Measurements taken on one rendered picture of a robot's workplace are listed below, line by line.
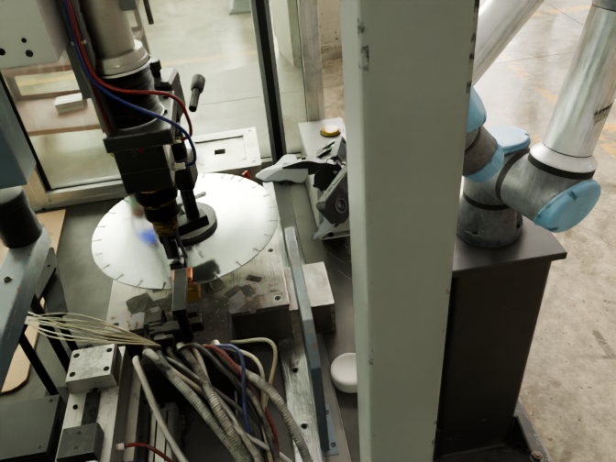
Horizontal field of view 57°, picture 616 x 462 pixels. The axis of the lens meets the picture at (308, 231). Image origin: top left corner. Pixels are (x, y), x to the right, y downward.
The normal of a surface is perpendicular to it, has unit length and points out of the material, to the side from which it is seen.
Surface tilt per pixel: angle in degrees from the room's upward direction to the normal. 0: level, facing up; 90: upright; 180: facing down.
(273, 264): 0
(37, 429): 0
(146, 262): 0
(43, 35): 90
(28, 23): 90
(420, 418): 90
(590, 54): 77
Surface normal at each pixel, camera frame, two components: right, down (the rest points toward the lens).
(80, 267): -0.08, -0.78
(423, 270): 0.15, 0.60
